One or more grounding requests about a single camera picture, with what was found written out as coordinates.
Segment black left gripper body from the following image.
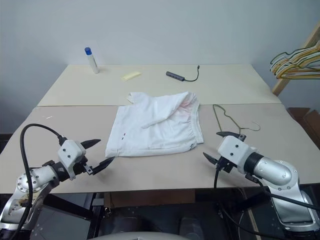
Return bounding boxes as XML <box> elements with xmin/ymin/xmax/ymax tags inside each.
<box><xmin>71</xmin><ymin>154</ymin><xmax>96</xmax><ymax>177</ymax></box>

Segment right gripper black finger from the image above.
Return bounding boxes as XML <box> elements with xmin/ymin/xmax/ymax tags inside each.
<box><xmin>215</xmin><ymin>130</ymin><xmax>248</xmax><ymax>142</ymax></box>
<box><xmin>202</xmin><ymin>151</ymin><xmax>220</xmax><ymax>167</ymax></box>

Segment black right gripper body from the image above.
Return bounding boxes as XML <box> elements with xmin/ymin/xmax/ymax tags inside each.
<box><xmin>215</xmin><ymin>155</ymin><xmax>238</xmax><ymax>175</ymax></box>

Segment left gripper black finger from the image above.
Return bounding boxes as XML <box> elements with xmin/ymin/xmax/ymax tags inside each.
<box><xmin>80</xmin><ymin>138</ymin><xmax>102</xmax><ymax>151</ymax></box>
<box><xmin>92</xmin><ymin>156</ymin><xmax>117</xmax><ymax>176</ymax></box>

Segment green wire hanger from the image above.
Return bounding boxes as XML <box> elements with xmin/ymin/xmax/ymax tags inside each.
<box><xmin>212</xmin><ymin>103</ymin><xmax>262</xmax><ymax>136</ymax></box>

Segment white elastic-waist shorts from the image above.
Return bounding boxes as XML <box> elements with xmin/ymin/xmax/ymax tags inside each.
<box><xmin>104</xmin><ymin>90</ymin><xmax>205</xmax><ymax>159</ymax></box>

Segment black flat panel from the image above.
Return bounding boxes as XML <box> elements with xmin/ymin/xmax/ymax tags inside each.
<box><xmin>31</xmin><ymin>194</ymin><xmax>92</xmax><ymax>240</ymax></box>

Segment brown cardboard box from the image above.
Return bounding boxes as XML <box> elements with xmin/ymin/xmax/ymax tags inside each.
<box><xmin>103</xmin><ymin>188</ymin><xmax>196</xmax><ymax>209</ymax></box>

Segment dark rounded shape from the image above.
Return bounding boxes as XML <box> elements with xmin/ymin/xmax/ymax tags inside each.
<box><xmin>178</xmin><ymin>216</ymin><xmax>216</xmax><ymax>237</ymax></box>

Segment yellow sticky note pad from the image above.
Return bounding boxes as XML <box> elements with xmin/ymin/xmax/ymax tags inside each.
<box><xmin>120</xmin><ymin>70</ymin><xmax>142</xmax><ymax>82</ymax></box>

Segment white bottle with blue cap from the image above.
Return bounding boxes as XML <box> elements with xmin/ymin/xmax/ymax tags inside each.
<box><xmin>83</xmin><ymin>46</ymin><xmax>100</xmax><ymax>75</ymax></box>

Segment light grey curved robot torso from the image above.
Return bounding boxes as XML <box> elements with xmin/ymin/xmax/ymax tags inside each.
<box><xmin>98</xmin><ymin>230</ymin><xmax>194</xmax><ymax>240</ymax></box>

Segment brown wooden furniture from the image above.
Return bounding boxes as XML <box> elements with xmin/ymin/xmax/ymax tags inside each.
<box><xmin>286</xmin><ymin>107</ymin><xmax>320</xmax><ymax>149</ymax></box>

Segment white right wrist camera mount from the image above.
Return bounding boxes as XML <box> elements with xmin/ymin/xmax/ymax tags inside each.
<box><xmin>216</xmin><ymin>135</ymin><xmax>259</xmax><ymax>174</ymax></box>

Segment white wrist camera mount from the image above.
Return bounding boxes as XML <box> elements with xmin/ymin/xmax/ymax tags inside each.
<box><xmin>216</xmin><ymin>135</ymin><xmax>259</xmax><ymax>174</ymax></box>
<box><xmin>57</xmin><ymin>139</ymin><xmax>87</xmax><ymax>181</ymax></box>

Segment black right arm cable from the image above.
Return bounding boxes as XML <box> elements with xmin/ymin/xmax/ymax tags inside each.
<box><xmin>213</xmin><ymin>162</ymin><xmax>320</xmax><ymax>238</ymax></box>
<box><xmin>245</xmin><ymin>173</ymin><xmax>320</xmax><ymax>211</ymax></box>

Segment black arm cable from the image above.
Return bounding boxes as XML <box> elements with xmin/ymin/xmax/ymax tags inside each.
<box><xmin>213</xmin><ymin>162</ymin><xmax>320</xmax><ymax>238</ymax></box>
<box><xmin>245</xmin><ymin>173</ymin><xmax>320</xmax><ymax>211</ymax></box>
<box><xmin>19</xmin><ymin>123</ymin><xmax>68</xmax><ymax>231</ymax></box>

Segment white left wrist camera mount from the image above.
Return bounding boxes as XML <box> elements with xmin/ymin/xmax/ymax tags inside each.
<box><xmin>57</xmin><ymin>139</ymin><xmax>87</xmax><ymax>181</ymax></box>

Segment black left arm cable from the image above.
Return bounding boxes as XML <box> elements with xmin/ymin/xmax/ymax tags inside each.
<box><xmin>19</xmin><ymin>123</ymin><xmax>68</xmax><ymax>231</ymax></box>

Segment grey USB hub with cable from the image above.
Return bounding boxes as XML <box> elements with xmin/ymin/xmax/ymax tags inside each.
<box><xmin>165</xmin><ymin>65</ymin><xmax>201</xmax><ymax>82</ymax></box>

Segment bundle of coloured wire hangers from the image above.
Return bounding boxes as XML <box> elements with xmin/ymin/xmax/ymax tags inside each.
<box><xmin>269</xmin><ymin>39</ymin><xmax>320</xmax><ymax>81</ymax></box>

